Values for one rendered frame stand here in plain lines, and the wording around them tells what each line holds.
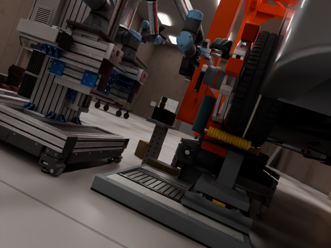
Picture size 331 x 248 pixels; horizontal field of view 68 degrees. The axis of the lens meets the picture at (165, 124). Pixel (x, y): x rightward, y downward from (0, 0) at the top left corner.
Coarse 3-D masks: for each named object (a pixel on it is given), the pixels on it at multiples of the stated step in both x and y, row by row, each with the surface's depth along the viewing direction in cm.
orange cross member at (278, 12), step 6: (264, 6) 384; (270, 6) 382; (276, 6) 380; (258, 12) 390; (264, 12) 384; (270, 12) 381; (276, 12) 379; (282, 12) 377; (258, 18) 390; (264, 18) 388; (270, 18) 386; (276, 18) 387; (282, 18) 381
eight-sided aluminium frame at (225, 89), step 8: (240, 40) 136; (240, 48) 129; (248, 48) 133; (232, 56) 128; (240, 56) 128; (248, 56) 163; (224, 80) 129; (232, 80) 128; (224, 88) 128; (232, 88) 127; (232, 96) 176; (216, 104) 136; (224, 104) 134; (216, 112) 140; (224, 112) 137; (216, 120) 143; (224, 120) 162
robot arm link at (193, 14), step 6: (192, 12) 112; (198, 12) 112; (186, 18) 113; (192, 18) 111; (198, 18) 112; (186, 24) 112; (192, 24) 111; (198, 24) 112; (186, 30) 112; (192, 30) 112; (198, 30) 114; (198, 36) 121
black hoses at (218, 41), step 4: (216, 40) 139; (220, 40) 139; (224, 40) 139; (228, 40) 139; (212, 44) 137; (216, 44) 136; (220, 44) 137; (224, 44) 136; (228, 44) 143; (216, 48) 138; (220, 48) 136; (224, 48) 135; (228, 48) 145; (224, 52) 147; (228, 52) 146; (224, 56) 148; (228, 56) 147
